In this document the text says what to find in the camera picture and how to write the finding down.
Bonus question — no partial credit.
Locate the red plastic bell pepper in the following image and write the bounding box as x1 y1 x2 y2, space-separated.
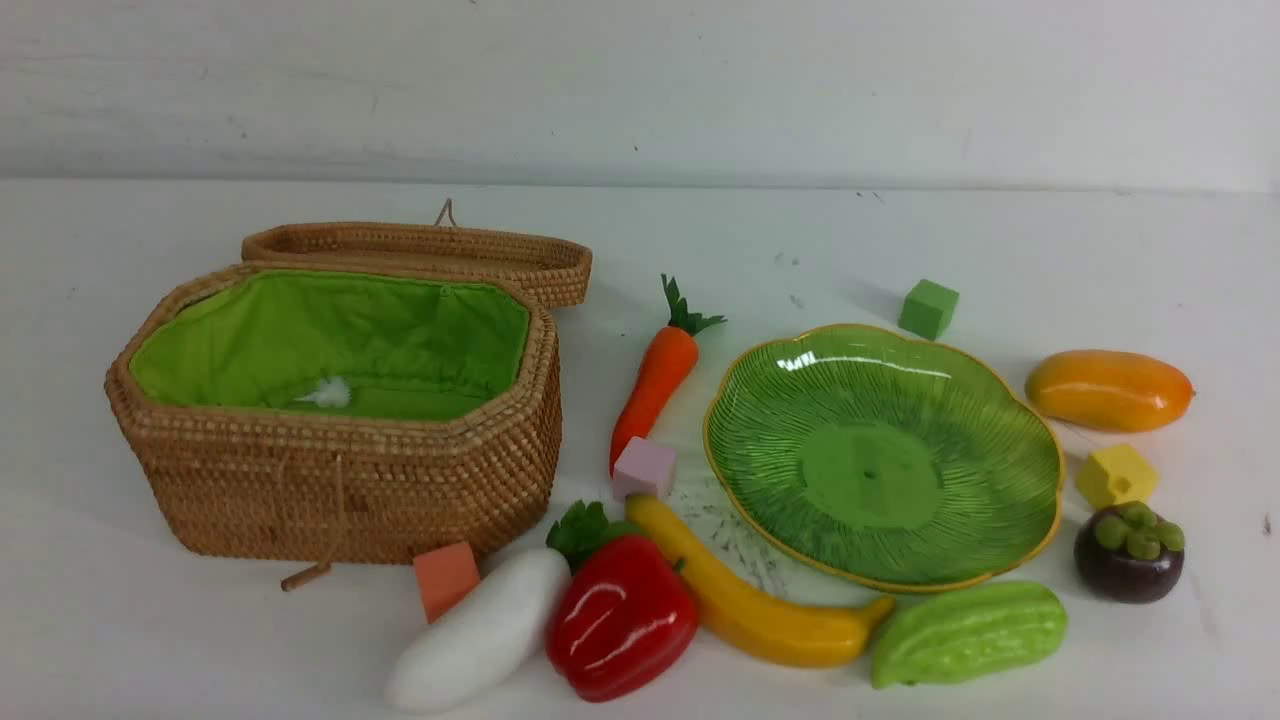
545 536 700 703

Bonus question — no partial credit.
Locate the yellow foam cube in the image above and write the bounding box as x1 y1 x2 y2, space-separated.
1075 443 1161 510

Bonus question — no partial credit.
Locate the green foam cube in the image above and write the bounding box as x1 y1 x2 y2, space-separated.
897 279 960 341

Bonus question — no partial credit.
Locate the yellow plastic banana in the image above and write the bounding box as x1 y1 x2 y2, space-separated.
623 495 896 667

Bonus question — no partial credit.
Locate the purple plastic mangosteen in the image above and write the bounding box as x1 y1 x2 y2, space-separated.
1073 501 1185 603

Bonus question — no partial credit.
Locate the woven wicker basket lid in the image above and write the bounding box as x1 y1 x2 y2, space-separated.
241 201 593 307

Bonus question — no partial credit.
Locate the green leaf-shaped plate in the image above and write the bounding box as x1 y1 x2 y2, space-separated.
701 323 1066 593

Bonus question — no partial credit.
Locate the pink foam cube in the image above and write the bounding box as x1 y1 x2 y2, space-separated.
611 437 677 501

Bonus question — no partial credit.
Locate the woven wicker basket green lining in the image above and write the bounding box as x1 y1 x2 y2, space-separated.
105 263 563 565

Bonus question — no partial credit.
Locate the white plastic radish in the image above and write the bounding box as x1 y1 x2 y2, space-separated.
384 500 641 716

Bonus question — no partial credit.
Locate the orange yellow plastic mango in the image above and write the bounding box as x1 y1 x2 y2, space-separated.
1024 348 1196 433

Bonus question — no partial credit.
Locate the orange plastic carrot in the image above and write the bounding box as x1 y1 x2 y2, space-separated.
609 274 727 471

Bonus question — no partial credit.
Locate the green plastic bitter gourd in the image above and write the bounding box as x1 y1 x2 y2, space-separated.
870 582 1069 689

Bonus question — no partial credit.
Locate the orange foam cube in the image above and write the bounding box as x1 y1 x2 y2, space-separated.
412 541 481 623

